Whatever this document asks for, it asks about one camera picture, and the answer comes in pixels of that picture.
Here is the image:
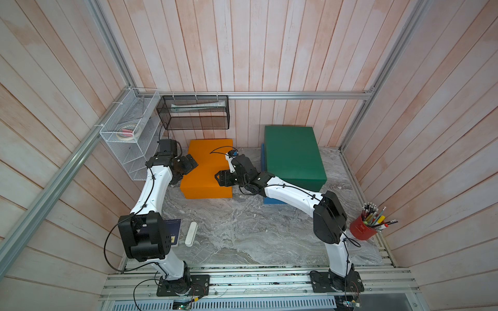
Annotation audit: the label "green shoebox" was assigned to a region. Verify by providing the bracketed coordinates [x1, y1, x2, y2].
[263, 126, 327, 192]

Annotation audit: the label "papers in black basket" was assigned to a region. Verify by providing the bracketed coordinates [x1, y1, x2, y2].
[170, 101, 226, 114]

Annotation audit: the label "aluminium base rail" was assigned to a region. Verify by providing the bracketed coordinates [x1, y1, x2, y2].
[99, 265, 429, 310]

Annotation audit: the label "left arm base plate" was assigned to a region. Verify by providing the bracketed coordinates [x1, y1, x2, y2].
[156, 275, 210, 298]

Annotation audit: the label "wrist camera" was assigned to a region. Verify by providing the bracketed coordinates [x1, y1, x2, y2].
[226, 149, 238, 173]
[158, 139, 178, 157]

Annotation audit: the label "blue shoebox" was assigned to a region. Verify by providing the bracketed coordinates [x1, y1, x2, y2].
[261, 143, 285, 205]

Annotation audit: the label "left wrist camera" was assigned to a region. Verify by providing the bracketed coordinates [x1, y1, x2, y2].
[158, 139, 178, 157]

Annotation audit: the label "dark blue booklet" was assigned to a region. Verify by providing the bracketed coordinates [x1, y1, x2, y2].
[164, 219, 182, 247]

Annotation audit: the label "black mesh wall basket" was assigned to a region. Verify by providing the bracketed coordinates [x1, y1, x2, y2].
[156, 96, 230, 131]

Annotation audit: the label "orange shoebox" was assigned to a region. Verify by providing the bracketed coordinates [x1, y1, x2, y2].
[180, 139, 233, 200]

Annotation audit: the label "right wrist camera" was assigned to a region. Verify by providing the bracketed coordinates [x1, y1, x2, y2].
[226, 149, 238, 173]

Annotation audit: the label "horizontal aluminium wall rail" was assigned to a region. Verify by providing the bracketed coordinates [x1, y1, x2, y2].
[143, 89, 373, 101]

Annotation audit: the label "tape roll in rack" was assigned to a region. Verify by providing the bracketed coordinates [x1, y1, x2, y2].
[116, 123, 142, 141]

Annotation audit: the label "white wire shelf rack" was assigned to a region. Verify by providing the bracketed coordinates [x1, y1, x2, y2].
[100, 88, 162, 181]

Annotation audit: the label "pens in cup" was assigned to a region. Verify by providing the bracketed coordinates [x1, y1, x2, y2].
[361, 202, 398, 232]

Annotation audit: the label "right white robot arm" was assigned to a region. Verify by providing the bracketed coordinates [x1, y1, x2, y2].
[215, 152, 353, 282]

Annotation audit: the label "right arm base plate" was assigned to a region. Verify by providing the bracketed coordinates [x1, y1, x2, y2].
[309, 270, 364, 293]

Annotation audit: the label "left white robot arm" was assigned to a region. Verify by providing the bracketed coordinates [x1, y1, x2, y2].
[117, 153, 198, 293]

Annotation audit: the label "white rectangular eraser bar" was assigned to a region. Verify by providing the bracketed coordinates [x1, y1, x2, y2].
[185, 222, 198, 247]

